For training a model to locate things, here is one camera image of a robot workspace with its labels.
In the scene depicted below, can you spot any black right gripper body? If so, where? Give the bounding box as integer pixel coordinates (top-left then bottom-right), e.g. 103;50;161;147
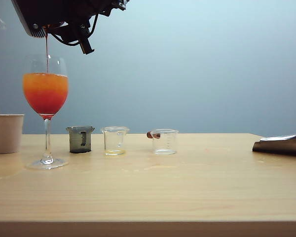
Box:
38;0;115;55

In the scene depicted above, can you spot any clear empty measuring cup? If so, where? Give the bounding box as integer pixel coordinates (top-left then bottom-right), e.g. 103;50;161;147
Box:
151;128;180;156

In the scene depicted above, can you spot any beige paper cup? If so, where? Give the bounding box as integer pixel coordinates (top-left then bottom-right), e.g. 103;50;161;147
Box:
0;114;25;155

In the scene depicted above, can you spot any black looped cable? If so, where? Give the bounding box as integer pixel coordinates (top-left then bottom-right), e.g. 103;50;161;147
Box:
87;13;100;38

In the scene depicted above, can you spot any thin black arched cable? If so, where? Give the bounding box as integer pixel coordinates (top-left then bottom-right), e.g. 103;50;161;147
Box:
50;32;81;47

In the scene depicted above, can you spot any silver metallic foil sheet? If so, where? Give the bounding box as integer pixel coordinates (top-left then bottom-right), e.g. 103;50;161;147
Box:
252;133;296;157

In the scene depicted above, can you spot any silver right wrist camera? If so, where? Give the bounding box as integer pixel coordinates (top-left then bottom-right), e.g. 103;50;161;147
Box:
11;0;49;38

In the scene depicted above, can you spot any smoky grey measuring cup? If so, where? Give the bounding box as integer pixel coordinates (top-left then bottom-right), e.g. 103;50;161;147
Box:
65;125;96;154

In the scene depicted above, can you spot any clear measuring cup yellow residue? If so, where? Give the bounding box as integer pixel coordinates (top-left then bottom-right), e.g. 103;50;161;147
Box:
100;126;130;157

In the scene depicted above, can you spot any stemmed wine glass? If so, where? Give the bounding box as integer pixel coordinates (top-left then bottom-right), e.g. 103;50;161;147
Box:
22;54;70;170

